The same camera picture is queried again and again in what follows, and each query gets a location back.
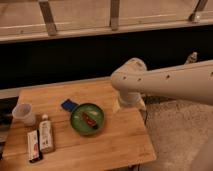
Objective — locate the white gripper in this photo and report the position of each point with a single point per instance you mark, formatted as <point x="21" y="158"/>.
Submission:
<point x="128" y="99"/>

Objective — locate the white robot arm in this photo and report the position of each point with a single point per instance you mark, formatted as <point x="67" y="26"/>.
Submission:
<point x="192" y="82"/>

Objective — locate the small object behind arm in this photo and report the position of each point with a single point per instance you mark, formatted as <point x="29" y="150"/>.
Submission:
<point x="192" y="58"/>

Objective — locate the brown red food piece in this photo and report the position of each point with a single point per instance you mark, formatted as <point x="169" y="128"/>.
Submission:
<point x="92" y="123"/>

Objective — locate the green round plate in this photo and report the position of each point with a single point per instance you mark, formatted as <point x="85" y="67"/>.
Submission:
<point x="80" y="126"/>

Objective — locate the wooden table board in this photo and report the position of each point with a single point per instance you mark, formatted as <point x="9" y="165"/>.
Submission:
<point x="123" y="141"/>

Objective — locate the blue sponge block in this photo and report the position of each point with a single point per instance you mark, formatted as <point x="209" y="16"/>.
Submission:
<point x="69" y="105"/>

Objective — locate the small white bottle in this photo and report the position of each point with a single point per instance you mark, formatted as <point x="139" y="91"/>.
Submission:
<point x="46" y="136"/>

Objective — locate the translucent plastic cup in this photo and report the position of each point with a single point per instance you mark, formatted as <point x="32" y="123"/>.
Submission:
<point x="23" y="112"/>

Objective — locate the metal railing post middle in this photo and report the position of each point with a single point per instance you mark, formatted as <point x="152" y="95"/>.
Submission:
<point x="114" y="14"/>

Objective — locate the metal railing post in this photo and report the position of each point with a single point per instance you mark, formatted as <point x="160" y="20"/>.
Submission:
<point x="196" y="14"/>
<point x="48" y="17"/>
<point x="114" y="14"/>

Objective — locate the metal railing post left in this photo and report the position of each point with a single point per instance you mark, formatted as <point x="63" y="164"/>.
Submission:
<point x="48" y="17"/>

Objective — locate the metal railing post right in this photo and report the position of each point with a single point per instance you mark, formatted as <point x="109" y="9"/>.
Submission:
<point x="196" y="14"/>

